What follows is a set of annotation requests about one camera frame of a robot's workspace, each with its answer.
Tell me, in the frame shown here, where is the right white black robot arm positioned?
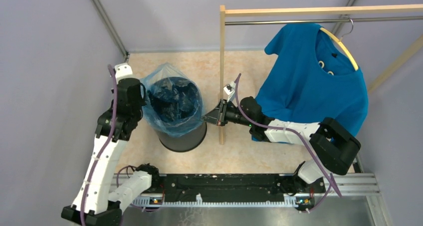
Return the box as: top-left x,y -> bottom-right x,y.
202,97 -> 361,195

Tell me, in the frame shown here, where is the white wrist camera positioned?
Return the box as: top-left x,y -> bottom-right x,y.
223,81 -> 236,102
114,62 -> 135,82

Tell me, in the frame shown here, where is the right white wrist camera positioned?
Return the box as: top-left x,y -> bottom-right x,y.
223,81 -> 236,102

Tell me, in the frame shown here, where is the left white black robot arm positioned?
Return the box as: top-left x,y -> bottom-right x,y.
61,77 -> 160,226

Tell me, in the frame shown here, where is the wooden clothes rack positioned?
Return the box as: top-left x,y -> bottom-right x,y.
218,3 -> 423,146

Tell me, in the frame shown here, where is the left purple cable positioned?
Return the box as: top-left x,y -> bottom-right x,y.
80,64 -> 146,226

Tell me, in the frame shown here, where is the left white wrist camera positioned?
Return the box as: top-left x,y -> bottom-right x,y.
114,62 -> 135,82

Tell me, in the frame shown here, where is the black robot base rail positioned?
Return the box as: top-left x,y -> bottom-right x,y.
133,174 -> 326,211

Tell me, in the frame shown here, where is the blue plastic trash bag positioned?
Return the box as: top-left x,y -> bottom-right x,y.
140,63 -> 204,137

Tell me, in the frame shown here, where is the blue t-shirt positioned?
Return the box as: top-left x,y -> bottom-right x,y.
256,23 -> 369,136

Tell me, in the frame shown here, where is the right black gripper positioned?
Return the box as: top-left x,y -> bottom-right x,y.
200,99 -> 253,127

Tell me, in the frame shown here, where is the yellow clothes hanger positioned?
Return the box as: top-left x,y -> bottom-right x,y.
319,17 -> 359,71

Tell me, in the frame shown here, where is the black cylindrical trash bin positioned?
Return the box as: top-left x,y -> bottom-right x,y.
154,121 -> 207,152

